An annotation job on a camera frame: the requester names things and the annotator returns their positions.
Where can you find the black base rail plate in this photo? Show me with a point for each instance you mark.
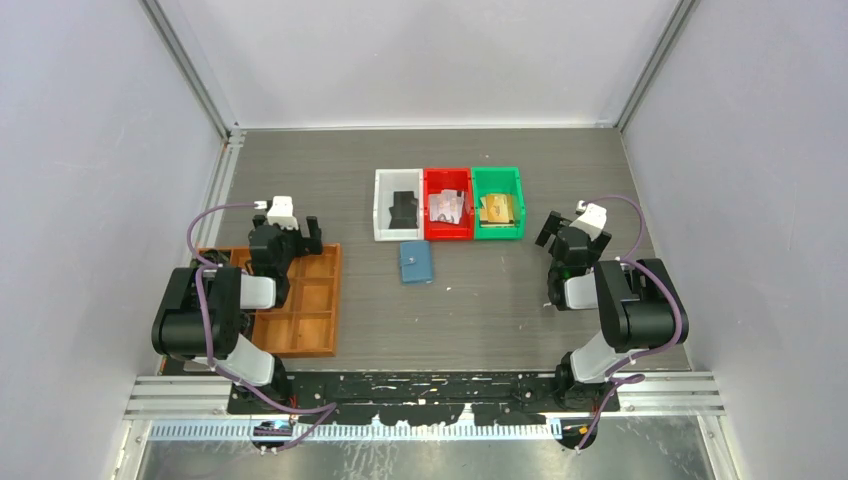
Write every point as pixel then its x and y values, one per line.
pixel 439 398

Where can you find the pink white cards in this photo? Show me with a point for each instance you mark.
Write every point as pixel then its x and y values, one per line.
pixel 447 206

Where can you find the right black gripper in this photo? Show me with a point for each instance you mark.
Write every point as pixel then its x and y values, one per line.
pixel 597 246

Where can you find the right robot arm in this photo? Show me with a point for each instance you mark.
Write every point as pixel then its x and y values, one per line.
pixel 638 307

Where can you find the gold cards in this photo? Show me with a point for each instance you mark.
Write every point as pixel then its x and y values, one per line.
pixel 497 211

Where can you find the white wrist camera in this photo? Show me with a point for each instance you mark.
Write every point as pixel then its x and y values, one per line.
pixel 281 213
pixel 591 219

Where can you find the red plastic bin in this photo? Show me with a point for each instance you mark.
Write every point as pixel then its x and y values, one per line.
pixel 436 180

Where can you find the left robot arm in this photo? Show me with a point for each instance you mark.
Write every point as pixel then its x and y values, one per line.
pixel 201 312

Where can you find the orange wooden divider tray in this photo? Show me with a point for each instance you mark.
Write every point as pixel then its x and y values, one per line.
pixel 306 326

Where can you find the white plastic bin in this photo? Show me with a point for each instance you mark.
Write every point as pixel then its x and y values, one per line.
pixel 386 181

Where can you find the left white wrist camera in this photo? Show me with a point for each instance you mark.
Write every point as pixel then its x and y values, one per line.
pixel 281 213

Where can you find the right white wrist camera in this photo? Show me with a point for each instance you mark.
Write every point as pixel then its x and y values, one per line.
pixel 591 219

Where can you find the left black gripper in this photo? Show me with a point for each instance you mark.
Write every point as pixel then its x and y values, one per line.
pixel 305 246

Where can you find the black card stack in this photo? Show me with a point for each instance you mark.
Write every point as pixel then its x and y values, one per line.
pixel 404 210

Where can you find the green plastic bin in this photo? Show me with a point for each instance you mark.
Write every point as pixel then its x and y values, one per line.
pixel 487 180

